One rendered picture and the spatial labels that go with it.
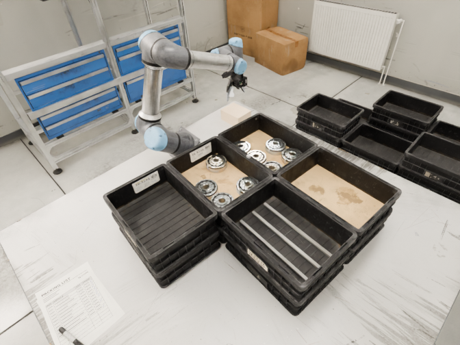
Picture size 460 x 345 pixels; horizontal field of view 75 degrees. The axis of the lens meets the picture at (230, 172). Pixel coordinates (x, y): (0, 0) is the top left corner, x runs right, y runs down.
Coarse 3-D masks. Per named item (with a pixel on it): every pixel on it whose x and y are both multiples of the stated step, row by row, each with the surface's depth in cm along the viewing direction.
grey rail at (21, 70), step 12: (156, 24) 281; (168, 24) 285; (120, 36) 261; (132, 36) 266; (84, 48) 245; (96, 48) 249; (36, 60) 231; (48, 60) 230; (60, 60) 234; (12, 72) 217; (24, 72) 221
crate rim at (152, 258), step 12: (156, 168) 133; (168, 168) 133; (132, 180) 128; (180, 180) 127; (108, 192) 124; (192, 192) 121; (108, 204) 119; (204, 204) 117; (120, 216) 114; (216, 216) 113; (192, 228) 108; (180, 240) 105; (144, 252) 102; (156, 252) 102; (168, 252) 104
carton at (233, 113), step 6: (222, 108) 196; (228, 108) 196; (234, 108) 196; (240, 108) 195; (222, 114) 196; (228, 114) 192; (234, 114) 190; (240, 114) 190; (246, 114) 191; (228, 120) 196; (234, 120) 191; (240, 120) 190
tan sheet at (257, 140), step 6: (258, 132) 166; (246, 138) 162; (252, 138) 162; (258, 138) 162; (264, 138) 161; (270, 138) 161; (252, 144) 158; (258, 144) 158; (264, 144) 158; (252, 150) 155; (258, 150) 155; (264, 150) 154; (270, 156) 151; (276, 156) 150; (282, 162) 147
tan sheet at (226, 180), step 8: (192, 168) 147; (200, 168) 146; (232, 168) 145; (184, 176) 143; (192, 176) 143; (200, 176) 143; (208, 176) 142; (216, 176) 142; (224, 176) 142; (232, 176) 141; (240, 176) 141; (224, 184) 138; (232, 184) 138; (232, 192) 134
